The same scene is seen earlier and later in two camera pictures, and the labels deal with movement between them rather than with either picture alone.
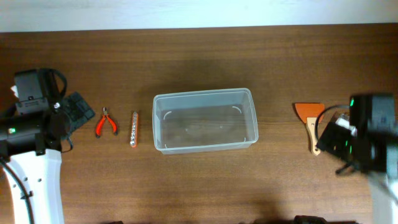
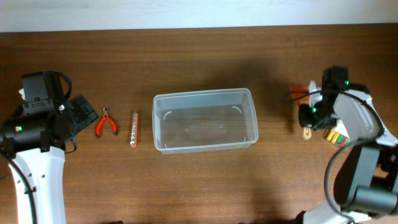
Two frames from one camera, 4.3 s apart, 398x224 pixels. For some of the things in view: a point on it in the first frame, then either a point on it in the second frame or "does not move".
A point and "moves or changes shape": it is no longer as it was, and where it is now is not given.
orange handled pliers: [105, 110] does not move
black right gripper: [333, 136] to [305, 122]
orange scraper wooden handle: [308, 112] moves or changes shape
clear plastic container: [204, 120] does not move
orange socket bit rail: [134, 136] does not move
